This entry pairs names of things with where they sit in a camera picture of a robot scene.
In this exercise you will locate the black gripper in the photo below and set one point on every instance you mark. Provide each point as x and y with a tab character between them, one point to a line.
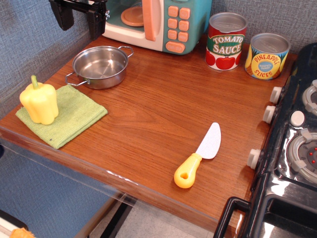
96	14

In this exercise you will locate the yellow toy bell pepper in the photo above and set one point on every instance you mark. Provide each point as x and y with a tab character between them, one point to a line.
40	101

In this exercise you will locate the small steel pot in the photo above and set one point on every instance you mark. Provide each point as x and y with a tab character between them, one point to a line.
100	67

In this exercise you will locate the toy microwave oven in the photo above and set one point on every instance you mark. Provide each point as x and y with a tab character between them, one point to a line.
171	26

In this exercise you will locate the green folded cloth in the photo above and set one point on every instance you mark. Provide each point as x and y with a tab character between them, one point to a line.
77	112

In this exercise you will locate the tomato sauce can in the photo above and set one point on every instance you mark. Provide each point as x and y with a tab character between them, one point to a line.
225	40

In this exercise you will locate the pineapple slices can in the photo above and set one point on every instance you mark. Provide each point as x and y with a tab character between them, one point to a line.
267	55

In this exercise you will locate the orange object bottom left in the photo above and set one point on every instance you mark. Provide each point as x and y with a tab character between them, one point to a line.
21	233

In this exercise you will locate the black toy stove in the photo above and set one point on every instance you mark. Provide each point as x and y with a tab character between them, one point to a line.
283	201

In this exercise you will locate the toy knife yellow handle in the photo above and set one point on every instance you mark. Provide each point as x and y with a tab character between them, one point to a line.
185	175

